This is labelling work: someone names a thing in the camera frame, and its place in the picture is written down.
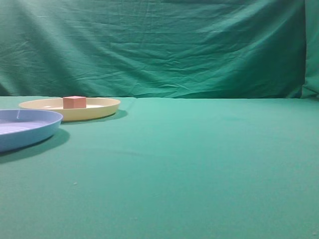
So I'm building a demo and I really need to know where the light blue plastic plate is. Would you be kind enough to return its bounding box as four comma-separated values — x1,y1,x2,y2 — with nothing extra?
0,109,63,152

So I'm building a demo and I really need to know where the green backdrop cloth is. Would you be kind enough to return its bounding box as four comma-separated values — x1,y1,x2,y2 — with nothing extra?
0,0,319,99

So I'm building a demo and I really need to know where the cream yellow plastic plate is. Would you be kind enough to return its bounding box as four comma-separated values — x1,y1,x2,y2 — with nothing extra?
19,98,121,121

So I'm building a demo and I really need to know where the green table cloth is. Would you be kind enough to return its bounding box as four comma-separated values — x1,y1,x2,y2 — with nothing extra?
0,98,319,239

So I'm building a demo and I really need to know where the red cube block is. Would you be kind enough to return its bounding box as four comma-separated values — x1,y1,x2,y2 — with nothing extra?
62,96,87,109

